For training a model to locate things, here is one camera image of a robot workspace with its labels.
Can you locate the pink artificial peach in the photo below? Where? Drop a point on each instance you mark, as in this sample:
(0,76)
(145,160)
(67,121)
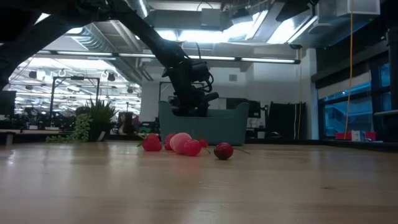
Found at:
(179,141)

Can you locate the red artificial strawberry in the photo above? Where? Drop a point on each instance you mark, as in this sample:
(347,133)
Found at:
(168,142)
(151,143)

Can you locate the dark red artificial cherry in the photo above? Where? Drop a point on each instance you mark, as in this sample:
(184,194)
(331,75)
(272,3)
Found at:
(223,151)

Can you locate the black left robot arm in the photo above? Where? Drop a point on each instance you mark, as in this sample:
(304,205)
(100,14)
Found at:
(155,40)

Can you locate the teal plastic tub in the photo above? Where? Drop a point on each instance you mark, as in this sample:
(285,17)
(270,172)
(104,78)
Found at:
(202,130)

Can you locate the black computer monitor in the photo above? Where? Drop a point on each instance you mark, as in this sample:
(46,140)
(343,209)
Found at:
(7,102)
(255,109)

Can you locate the long white light bar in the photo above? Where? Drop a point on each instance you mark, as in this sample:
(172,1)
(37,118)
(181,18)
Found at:
(267,59)

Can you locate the green artificial potted plant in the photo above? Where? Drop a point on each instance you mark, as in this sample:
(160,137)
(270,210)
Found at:
(99,119)

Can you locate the black tall panel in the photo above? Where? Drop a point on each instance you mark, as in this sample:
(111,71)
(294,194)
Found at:
(283,121)

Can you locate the large glass window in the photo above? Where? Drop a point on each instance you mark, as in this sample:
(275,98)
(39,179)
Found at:
(342,115)

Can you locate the red box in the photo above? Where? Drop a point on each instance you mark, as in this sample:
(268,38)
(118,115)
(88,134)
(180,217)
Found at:
(370,135)
(342,135)

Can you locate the white box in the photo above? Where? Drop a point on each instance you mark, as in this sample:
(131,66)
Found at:
(355,135)

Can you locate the grey wall vent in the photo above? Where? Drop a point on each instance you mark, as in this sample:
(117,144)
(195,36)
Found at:
(233,77)

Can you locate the silver round air duct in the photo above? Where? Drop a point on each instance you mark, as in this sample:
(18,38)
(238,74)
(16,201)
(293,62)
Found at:
(141,7)

